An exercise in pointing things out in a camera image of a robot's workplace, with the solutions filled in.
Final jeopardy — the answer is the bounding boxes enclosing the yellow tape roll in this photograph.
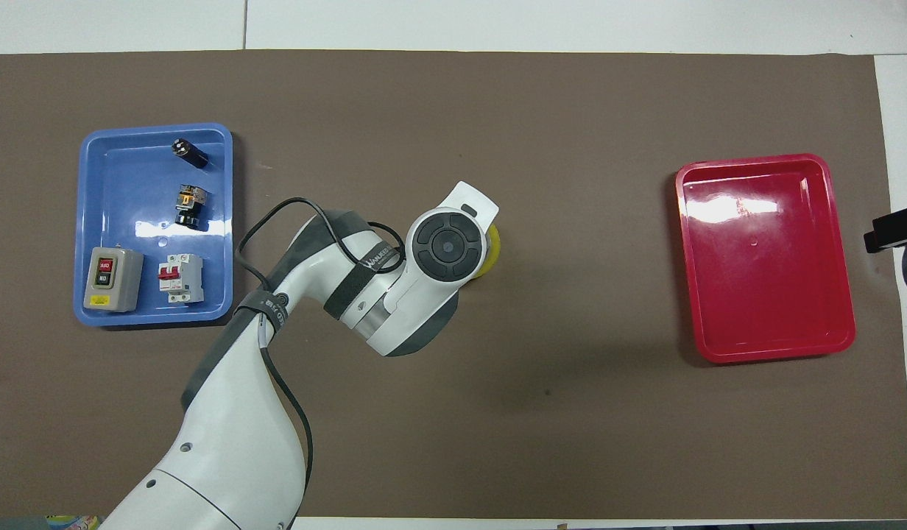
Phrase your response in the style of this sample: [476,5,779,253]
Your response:
[474,225,501,279]

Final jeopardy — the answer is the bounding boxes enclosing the white circuit breaker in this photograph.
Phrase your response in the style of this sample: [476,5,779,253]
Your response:
[157,253,205,305]

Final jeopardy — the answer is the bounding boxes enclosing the small black cylindrical part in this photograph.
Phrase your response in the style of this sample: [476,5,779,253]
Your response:
[172,138,210,167]

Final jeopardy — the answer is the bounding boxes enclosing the red plastic tray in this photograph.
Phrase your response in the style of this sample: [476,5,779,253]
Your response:
[674,153,857,364]

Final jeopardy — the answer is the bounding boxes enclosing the blue plastic tray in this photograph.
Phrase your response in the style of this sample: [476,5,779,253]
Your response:
[73,123,235,327]

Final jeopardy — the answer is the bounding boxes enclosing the black cable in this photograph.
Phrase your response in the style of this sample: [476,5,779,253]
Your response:
[234,197,406,509]

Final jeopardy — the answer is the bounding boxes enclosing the black push button switch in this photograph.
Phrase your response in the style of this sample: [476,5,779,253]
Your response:
[174,184,208,228]

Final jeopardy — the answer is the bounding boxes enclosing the grey switch box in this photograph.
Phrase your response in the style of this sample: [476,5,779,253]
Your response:
[83,247,144,314]

